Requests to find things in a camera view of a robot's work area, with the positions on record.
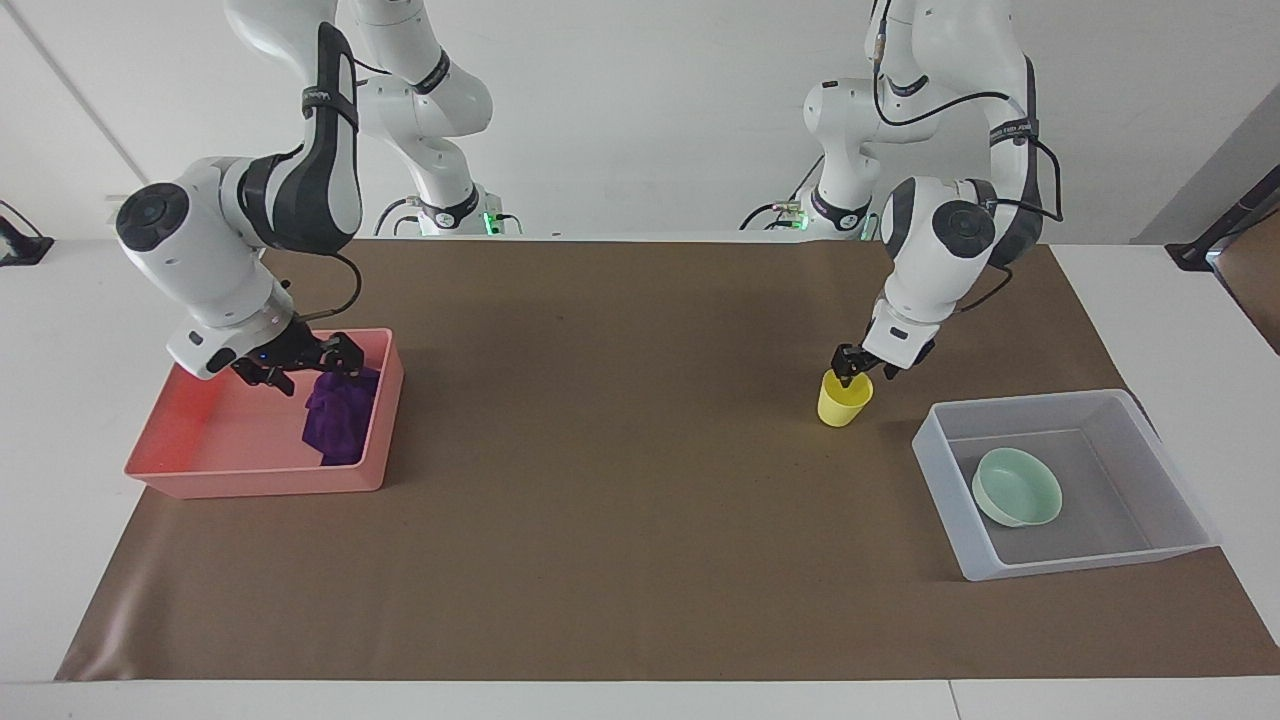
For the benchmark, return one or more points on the yellow plastic cup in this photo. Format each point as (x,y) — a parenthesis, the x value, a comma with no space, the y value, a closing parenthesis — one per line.
(842,405)

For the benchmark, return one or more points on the purple crumpled cloth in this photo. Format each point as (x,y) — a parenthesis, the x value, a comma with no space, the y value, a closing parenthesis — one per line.
(340,420)

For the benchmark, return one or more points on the pink plastic tray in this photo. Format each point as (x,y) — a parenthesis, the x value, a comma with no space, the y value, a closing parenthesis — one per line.
(230,450)

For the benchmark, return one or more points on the light green bowl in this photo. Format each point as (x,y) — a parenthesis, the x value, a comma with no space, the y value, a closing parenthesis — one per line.
(1015,490)

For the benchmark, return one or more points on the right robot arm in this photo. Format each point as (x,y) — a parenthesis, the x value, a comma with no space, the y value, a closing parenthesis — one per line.
(215,260)

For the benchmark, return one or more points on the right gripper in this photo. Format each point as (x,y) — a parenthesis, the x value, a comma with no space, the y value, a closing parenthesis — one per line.
(292,350)

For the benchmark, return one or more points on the translucent grey plastic bin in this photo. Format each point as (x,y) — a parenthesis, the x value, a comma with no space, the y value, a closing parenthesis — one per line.
(1100,555)

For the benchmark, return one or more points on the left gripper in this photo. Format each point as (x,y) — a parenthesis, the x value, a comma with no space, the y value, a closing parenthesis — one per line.
(888,373)

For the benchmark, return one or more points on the black stand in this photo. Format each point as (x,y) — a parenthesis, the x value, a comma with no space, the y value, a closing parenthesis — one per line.
(22,248)
(1215,235)

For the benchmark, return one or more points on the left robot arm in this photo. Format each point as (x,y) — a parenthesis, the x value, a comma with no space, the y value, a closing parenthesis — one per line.
(935,270)

